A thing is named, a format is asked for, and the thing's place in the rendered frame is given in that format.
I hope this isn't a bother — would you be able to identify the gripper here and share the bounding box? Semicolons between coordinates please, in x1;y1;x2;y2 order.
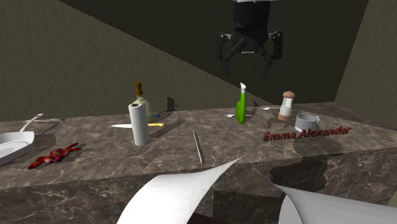
216;1;284;79

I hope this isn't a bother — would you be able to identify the green spray bottle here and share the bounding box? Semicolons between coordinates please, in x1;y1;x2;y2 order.
234;81;248;125

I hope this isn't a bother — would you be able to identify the white brown pepper grinder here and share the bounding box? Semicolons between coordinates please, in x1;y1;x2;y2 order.
277;90;296;122

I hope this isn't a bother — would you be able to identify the grey white mug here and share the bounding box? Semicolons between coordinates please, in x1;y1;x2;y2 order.
293;113;321;134

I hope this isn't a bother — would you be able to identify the red raised lettering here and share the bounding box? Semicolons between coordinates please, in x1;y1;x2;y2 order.
263;125;353;143

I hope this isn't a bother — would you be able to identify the thin grey stick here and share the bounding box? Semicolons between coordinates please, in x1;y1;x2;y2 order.
192;130;204;165

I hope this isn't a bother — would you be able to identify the glass bottle with cork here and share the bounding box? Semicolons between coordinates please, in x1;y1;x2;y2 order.
132;81;154;123

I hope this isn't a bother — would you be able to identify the white paper towel roll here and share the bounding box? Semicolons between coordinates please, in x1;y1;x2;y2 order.
128;102;151;147

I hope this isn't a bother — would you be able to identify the white curved sheet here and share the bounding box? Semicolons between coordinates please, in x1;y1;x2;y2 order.
274;184;397;224
116;154;248;224

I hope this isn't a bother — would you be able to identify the grey metal utensil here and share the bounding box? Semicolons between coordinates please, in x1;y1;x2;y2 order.
25;117;67;124

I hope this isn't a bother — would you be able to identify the red purple toy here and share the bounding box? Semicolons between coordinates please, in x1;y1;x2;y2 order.
27;142;83;171

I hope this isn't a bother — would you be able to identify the white ladle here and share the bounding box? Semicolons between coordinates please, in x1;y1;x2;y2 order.
18;113;45;134

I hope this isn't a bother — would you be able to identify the white dish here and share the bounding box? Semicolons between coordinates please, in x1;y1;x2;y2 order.
0;130;36;167

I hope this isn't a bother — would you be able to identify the yellow handled knife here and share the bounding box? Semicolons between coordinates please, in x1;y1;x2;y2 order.
110;122;166;129

